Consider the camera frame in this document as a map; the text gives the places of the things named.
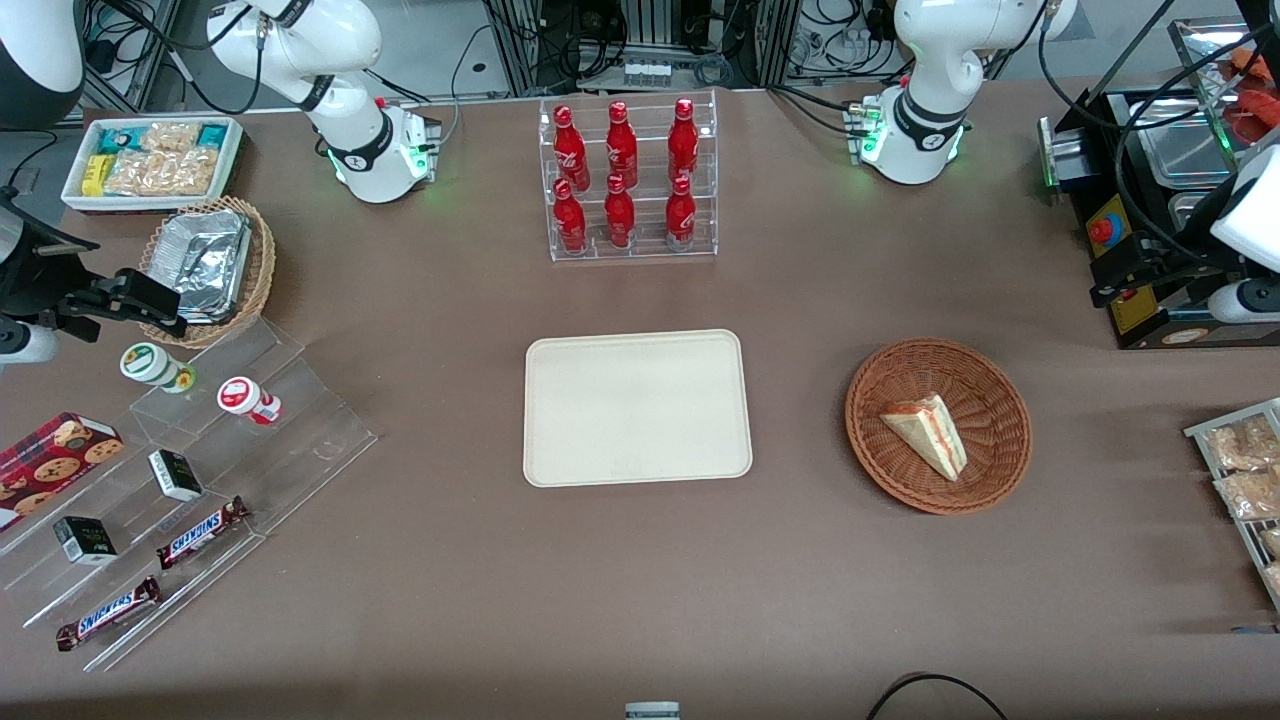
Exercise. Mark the tray of wrapped pastries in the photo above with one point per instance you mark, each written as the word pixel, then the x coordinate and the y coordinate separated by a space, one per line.
pixel 1200 432

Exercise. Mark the black food warmer machine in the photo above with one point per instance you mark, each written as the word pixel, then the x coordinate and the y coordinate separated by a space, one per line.
pixel 1150 325

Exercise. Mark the green lid yogurt cup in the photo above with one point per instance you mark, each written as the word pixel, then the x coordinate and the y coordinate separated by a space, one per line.
pixel 150 363

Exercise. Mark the red cola bottle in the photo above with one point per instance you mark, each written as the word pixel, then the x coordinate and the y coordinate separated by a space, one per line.
pixel 571 150
pixel 621 148
pixel 619 215
pixel 570 220
pixel 680 215
pixel 683 145

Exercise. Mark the teal snack packet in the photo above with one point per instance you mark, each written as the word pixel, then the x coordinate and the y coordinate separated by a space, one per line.
pixel 118 139
pixel 213 135

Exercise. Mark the triangular sandwich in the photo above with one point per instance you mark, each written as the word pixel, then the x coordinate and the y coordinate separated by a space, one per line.
pixel 930 435

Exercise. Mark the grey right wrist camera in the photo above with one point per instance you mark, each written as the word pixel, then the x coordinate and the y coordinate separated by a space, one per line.
pixel 28 343

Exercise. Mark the red lid yogurt cup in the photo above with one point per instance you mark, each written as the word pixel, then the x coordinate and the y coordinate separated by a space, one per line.
pixel 245 398

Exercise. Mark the red food pieces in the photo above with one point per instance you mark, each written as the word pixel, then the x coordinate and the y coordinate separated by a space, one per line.
pixel 1262 110

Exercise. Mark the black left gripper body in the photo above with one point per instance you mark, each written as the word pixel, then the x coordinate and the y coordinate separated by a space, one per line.
pixel 1186 263

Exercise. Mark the small black carton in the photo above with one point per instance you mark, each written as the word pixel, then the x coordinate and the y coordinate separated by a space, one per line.
pixel 175 475
pixel 85 540

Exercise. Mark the white rectangular snack bin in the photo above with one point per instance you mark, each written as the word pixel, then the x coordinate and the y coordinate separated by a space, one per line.
pixel 72 190

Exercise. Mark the clear acrylic bottle rack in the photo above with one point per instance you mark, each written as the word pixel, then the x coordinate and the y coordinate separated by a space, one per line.
pixel 645 215

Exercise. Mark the small grey device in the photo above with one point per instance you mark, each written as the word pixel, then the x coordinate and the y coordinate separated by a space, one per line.
pixel 652 711

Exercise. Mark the cream rectangular plastic tray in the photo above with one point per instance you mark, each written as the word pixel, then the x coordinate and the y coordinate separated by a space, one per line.
pixel 637 408

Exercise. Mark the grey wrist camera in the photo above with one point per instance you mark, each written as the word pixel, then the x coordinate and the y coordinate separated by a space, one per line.
pixel 1245 302
pixel 28 343

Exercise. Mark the yellow snack packet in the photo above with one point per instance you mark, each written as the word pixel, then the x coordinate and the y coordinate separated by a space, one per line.
pixel 95 175

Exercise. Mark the brown round wicker basket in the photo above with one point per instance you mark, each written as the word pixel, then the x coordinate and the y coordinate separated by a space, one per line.
pixel 890 470

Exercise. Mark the aluminium foil tray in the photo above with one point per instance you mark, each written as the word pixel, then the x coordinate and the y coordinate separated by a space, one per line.
pixel 205 260

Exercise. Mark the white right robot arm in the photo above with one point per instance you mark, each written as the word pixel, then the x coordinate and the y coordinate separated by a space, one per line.
pixel 350 150

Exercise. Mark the Snickers chocolate bar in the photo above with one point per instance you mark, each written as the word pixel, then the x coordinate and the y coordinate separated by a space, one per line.
pixel 108 613
pixel 200 532

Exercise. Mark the steel framed glass lid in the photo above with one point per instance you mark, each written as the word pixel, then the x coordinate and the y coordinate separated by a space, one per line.
pixel 1195 60

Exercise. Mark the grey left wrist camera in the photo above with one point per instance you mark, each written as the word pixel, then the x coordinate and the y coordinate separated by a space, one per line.
pixel 1245 302

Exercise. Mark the clear nut snack bag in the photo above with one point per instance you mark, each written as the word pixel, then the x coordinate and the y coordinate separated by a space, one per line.
pixel 1250 495
pixel 1270 542
pixel 1240 445
pixel 1273 578

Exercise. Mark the white power strip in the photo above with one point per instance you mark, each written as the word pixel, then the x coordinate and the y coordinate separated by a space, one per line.
pixel 647 73

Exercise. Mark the steel food pan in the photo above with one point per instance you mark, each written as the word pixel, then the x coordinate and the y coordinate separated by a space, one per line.
pixel 1185 150

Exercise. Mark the light tan wicker basket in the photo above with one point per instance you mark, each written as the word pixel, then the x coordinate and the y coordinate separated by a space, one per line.
pixel 262 265

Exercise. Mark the clear acrylic stepped shelf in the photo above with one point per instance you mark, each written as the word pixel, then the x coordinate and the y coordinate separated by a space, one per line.
pixel 300 440
pixel 130 545

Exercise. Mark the clear cookie bag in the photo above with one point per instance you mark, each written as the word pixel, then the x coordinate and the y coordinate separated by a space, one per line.
pixel 188 172
pixel 170 137
pixel 132 174

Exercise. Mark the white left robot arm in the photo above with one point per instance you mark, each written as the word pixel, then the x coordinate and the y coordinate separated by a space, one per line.
pixel 920 100

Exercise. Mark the aluminium frame rack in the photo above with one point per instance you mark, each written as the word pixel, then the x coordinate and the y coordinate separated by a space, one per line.
pixel 520 45

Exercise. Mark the red tartan cookie box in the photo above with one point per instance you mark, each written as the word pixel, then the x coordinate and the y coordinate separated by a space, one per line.
pixel 50 465

